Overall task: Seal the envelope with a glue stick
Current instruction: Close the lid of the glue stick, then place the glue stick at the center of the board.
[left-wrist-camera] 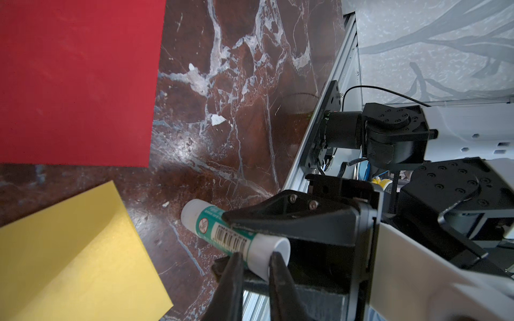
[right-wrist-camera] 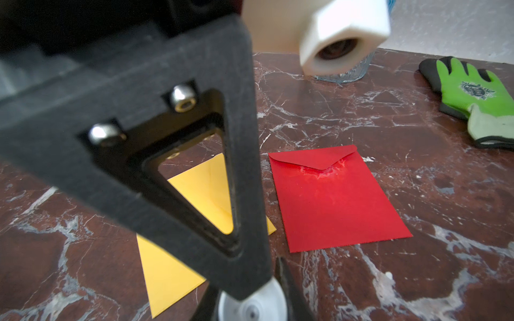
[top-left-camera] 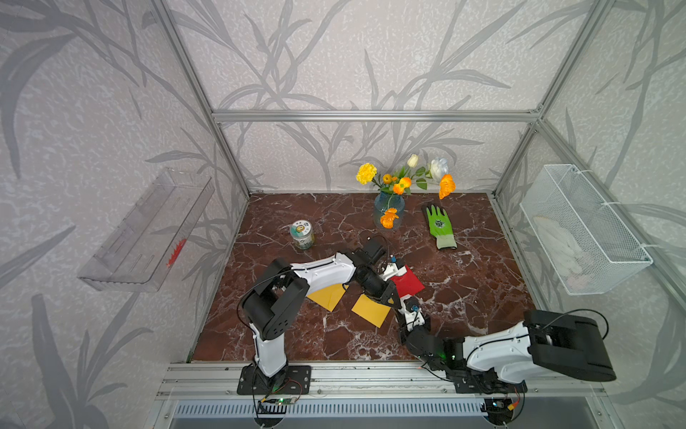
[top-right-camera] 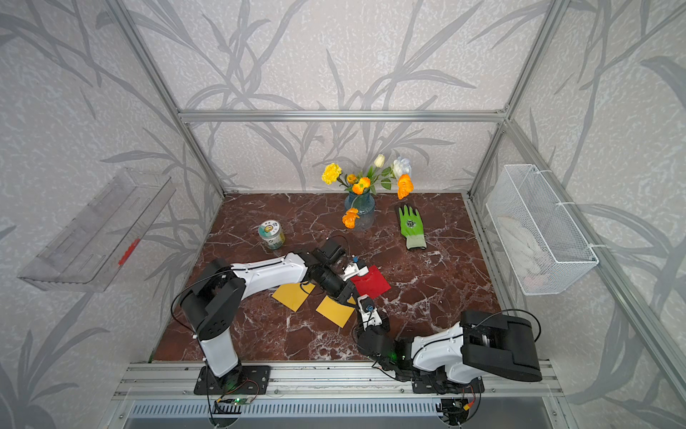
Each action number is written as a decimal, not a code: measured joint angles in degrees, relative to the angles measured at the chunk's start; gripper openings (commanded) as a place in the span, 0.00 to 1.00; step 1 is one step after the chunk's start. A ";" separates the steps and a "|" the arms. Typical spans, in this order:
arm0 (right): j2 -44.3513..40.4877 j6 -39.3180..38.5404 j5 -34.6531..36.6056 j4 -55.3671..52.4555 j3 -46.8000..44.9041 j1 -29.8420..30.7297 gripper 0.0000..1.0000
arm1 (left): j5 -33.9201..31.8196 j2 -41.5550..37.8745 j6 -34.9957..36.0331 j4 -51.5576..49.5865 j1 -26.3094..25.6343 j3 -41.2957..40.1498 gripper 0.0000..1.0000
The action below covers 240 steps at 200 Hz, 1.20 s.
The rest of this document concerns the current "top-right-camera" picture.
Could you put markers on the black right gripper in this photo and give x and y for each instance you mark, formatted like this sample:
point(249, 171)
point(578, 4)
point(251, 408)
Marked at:
point(360, 337)

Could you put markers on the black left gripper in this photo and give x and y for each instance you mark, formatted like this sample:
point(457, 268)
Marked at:
point(347, 291)

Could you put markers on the small yellow envelope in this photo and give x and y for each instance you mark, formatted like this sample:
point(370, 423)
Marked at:
point(293, 295)

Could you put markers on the large yellow envelope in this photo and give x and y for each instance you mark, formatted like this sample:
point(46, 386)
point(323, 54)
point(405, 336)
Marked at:
point(337, 313)

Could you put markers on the red envelope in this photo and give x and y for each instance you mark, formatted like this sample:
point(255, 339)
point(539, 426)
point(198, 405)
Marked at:
point(373, 284)

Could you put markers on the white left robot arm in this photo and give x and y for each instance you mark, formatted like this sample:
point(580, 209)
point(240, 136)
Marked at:
point(211, 303)

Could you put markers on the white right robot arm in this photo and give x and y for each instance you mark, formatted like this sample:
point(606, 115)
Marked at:
point(479, 344)

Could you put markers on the round sunflower label jar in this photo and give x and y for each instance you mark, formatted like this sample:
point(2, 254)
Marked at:
point(272, 234)

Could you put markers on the blue textured glass vase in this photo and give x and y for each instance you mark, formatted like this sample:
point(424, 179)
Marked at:
point(365, 204)

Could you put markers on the green work glove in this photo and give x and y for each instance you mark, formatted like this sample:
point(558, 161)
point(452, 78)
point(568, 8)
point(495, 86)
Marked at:
point(411, 227)

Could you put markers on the artificial flower bouquet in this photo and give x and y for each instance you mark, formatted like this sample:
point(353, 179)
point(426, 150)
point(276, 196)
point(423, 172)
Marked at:
point(380, 174)

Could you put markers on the white cloth in basket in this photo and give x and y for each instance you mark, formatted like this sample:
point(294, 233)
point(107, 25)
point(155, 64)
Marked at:
point(530, 262)

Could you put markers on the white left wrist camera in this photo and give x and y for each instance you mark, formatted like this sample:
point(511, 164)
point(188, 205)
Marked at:
point(356, 267)

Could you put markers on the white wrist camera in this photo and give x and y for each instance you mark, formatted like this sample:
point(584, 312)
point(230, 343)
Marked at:
point(369, 314)
point(356, 267)

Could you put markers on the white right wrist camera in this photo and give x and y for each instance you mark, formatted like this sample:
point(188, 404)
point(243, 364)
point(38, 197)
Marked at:
point(369, 314)

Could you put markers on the white wire wall basket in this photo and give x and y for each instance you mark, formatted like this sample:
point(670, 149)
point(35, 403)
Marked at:
point(523, 193)

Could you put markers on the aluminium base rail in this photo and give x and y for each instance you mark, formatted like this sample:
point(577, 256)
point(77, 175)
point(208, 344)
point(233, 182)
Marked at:
point(311, 380)

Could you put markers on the clear acrylic wall shelf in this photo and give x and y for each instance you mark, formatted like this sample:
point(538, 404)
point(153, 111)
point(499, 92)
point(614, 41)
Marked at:
point(91, 250)

